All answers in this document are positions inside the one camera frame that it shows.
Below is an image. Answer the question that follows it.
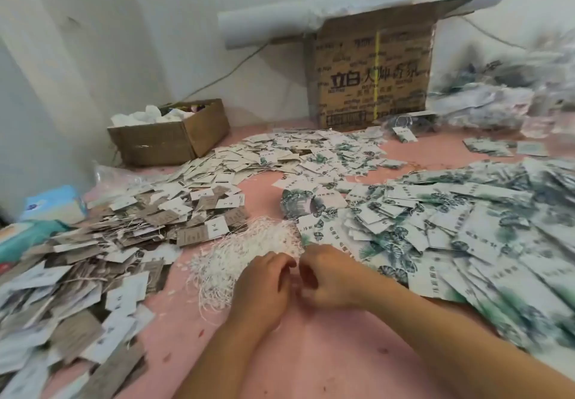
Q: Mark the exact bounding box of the person's left hand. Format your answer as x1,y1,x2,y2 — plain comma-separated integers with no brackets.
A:
231,251,298,333

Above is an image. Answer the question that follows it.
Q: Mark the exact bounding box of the person's right hand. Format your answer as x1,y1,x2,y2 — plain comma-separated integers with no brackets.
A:
297,243,380,313

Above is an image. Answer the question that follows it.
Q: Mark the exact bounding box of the pile of white strings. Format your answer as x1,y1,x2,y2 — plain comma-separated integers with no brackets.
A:
186,217,307,320

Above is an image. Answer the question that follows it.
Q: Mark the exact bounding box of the heap of small tags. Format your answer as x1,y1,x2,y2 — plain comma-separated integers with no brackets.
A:
171,127,407,200

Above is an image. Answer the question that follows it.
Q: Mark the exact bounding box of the pile of green leaf tags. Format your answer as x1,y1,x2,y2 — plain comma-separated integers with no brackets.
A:
280,156,575,379

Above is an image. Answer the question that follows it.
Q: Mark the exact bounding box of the pile of brown white tags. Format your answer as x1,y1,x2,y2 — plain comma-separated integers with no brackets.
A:
0,165,253,399

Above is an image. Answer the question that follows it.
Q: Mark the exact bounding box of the person's right forearm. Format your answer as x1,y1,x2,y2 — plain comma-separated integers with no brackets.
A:
358,264,575,399

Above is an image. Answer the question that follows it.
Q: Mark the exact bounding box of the person's left forearm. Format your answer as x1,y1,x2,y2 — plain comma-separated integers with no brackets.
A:
173,316,282,399

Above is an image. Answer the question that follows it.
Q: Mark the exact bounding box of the small open cardboard box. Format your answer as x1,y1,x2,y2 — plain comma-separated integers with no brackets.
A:
108,98,231,168

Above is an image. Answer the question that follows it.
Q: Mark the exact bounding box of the clear plastic bag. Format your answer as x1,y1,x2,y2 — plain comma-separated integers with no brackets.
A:
90,162,156,201

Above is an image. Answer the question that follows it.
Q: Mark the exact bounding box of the white crumpled material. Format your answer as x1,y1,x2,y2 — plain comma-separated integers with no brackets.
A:
110,105,194,128

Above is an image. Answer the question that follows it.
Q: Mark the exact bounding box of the large printed cardboard box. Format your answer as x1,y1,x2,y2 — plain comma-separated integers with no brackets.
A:
304,0,471,133

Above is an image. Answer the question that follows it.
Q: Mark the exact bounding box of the blue tissue pack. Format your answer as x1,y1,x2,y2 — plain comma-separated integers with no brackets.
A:
20,185,89,227

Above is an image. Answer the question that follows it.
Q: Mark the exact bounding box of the teal packet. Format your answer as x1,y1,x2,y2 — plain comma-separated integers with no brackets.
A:
0,220,69,266

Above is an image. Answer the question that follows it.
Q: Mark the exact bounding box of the heap of clear plastic bags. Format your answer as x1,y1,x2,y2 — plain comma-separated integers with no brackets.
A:
422,35,575,141

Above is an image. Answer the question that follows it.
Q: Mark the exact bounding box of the white roll in plastic wrap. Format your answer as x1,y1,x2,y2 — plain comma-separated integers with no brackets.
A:
218,0,514,51

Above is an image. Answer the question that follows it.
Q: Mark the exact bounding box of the black cable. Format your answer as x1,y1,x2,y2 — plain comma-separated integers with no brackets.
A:
173,39,273,105

